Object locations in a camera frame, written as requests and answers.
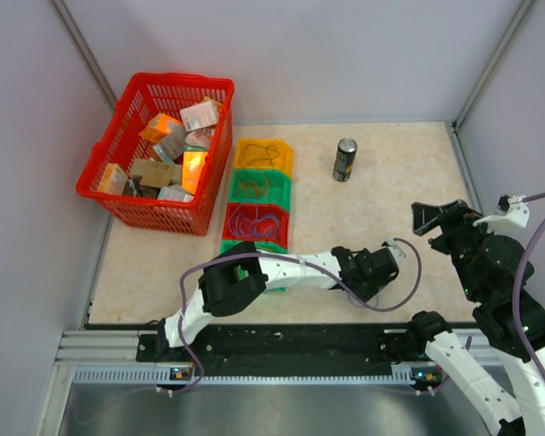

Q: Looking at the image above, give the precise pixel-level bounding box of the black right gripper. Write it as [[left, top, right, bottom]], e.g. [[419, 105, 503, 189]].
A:
[[410, 197, 500, 299]]

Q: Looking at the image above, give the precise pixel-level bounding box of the orange wire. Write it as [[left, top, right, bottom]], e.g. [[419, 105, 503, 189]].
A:
[[233, 174, 278, 201]]

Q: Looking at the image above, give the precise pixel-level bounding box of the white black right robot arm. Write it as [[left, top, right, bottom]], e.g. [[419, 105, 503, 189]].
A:
[[404, 195, 545, 435]]

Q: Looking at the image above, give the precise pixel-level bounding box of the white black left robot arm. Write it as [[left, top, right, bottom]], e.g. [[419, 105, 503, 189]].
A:
[[155, 240, 405, 361]]

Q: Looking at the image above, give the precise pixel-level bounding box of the green plastic bin lower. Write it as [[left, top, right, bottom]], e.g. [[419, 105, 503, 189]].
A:
[[220, 240, 288, 293]]

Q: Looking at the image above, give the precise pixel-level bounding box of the green plastic bin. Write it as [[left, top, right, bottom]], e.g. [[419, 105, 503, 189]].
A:
[[220, 240, 288, 293], [228, 169, 292, 212]]

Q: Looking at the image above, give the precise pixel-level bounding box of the dark drink can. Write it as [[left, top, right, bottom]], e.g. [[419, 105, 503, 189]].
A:
[[332, 138, 358, 182]]

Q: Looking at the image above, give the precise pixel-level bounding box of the red plastic bin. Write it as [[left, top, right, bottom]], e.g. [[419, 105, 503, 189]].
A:
[[222, 203, 290, 248]]

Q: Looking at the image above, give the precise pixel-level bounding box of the green plastic bin upper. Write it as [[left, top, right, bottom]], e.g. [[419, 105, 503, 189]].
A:
[[228, 169, 292, 212]]

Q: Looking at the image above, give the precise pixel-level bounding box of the yellow plastic bin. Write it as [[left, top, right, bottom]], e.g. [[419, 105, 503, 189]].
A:
[[233, 138, 294, 179]]

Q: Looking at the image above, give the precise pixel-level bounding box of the bright orange box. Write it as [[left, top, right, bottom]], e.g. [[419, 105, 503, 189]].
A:
[[182, 151, 208, 195]]

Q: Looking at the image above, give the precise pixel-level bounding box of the pink white box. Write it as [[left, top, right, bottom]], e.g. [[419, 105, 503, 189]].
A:
[[180, 100, 220, 132]]

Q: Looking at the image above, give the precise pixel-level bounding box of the brown cardboard box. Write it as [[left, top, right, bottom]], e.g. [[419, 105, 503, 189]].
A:
[[129, 159, 183, 188]]

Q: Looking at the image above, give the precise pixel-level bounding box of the red plastic basket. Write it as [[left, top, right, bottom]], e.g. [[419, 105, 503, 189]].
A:
[[76, 73, 234, 235]]

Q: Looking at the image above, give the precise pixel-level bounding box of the yellow box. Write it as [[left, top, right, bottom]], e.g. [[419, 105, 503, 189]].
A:
[[96, 163, 129, 195]]

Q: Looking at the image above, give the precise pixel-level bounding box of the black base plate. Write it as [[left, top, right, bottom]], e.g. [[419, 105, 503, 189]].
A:
[[134, 322, 441, 377]]

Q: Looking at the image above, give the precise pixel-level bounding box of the grey slotted cable duct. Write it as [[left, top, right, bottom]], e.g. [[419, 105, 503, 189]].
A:
[[72, 365, 441, 386]]

